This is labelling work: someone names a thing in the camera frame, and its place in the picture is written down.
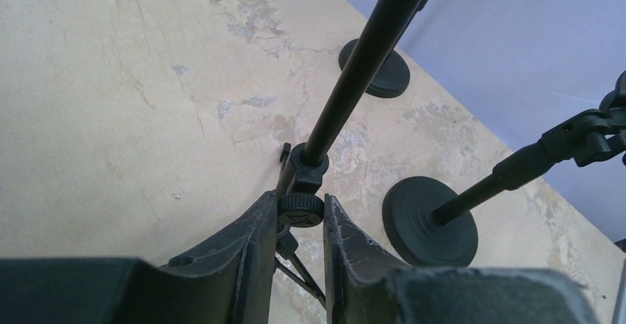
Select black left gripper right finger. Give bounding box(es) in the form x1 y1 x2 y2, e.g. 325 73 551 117
323 194 597 323

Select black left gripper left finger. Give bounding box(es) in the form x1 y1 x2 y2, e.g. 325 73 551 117
1 191 277 323

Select black round-base shock-mount stand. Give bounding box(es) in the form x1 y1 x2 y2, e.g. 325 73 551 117
382 74 625 266

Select black tripod microphone stand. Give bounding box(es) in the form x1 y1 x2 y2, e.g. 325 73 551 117
275 0 428 306

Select black round-base clip stand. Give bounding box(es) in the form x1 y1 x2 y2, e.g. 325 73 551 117
365 50 410 99

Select aluminium frame rail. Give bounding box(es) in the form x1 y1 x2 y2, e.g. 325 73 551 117
611 262 625 324

